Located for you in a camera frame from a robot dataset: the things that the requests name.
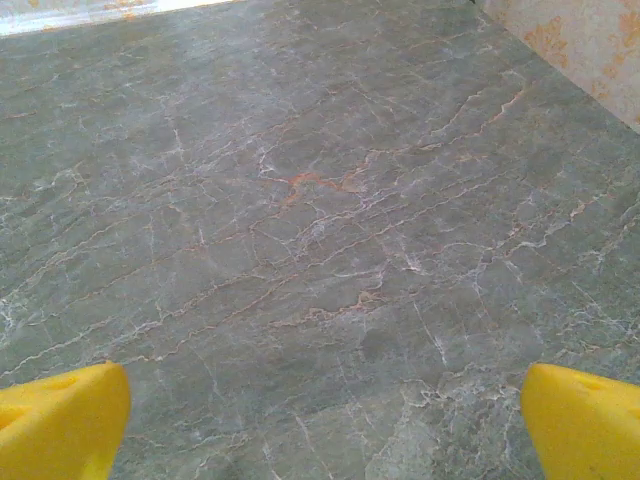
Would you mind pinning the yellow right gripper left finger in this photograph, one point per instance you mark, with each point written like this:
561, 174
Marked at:
60, 425

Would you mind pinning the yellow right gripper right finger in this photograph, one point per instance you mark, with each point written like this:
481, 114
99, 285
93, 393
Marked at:
585, 430

